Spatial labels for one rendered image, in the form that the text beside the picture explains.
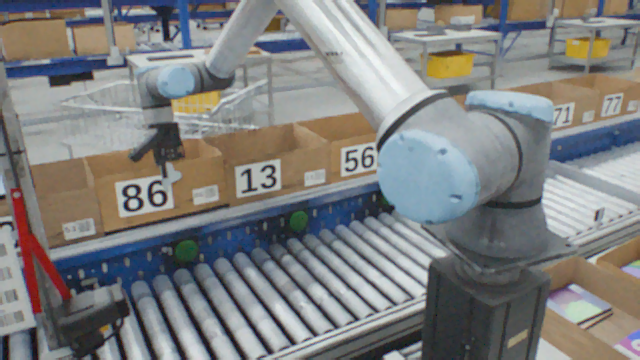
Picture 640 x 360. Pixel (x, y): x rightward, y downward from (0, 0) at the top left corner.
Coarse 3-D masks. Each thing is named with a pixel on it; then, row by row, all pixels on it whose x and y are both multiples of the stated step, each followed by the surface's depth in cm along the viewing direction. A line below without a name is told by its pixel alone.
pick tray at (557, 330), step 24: (576, 264) 151; (552, 288) 150; (600, 288) 146; (624, 288) 139; (552, 312) 127; (624, 312) 140; (552, 336) 129; (576, 336) 122; (600, 336) 131; (624, 336) 131
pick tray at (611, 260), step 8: (632, 240) 159; (616, 248) 155; (624, 248) 158; (632, 248) 161; (600, 256) 150; (608, 256) 153; (616, 256) 157; (624, 256) 160; (632, 256) 163; (600, 264) 148; (608, 264) 146; (616, 264) 158; (616, 272) 145; (624, 272) 143; (632, 280) 141
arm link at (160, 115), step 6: (162, 108) 151; (168, 108) 152; (144, 114) 151; (150, 114) 150; (156, 114) 150; (162, 114) 151; (168, 114) 152; (144, 120) 152; (150, 120) 151; (156, 120) 151; (162, 120) 151; (168, 120) 153
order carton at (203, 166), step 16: (192, 144) 189; (208, 144) 178; (96, 160) 173; (112, 160) 176; (128, 160) 179; (144, 160) 181; (192, 160) 161; (208, 160) 163; (96, 176) 174; (112, 176) 150; (128, 176) 152; (144, 176) 154; (192, 176) 162; (208, 176) 165; (224, 176) 168; (112, 192) 151; (176, 192) 161; (192, 192) 163; (224, 192) 169; (112, 208) 152; (176, 208) 162; (192, 208) 165; (112, 224) 153; (128, 224) 156
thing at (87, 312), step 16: (112, 288) 95; (64, 304) 91; (80, 304) 90; (96, 304) 90; (112, 304) 91; (128, 304) 93; (64, 320) 88; (80, 320) 89; (96, 320) 90; (112, 320) 92; (64, 336) 88; (80, 336) 91; (96, 336) 93; (80, 352) 92
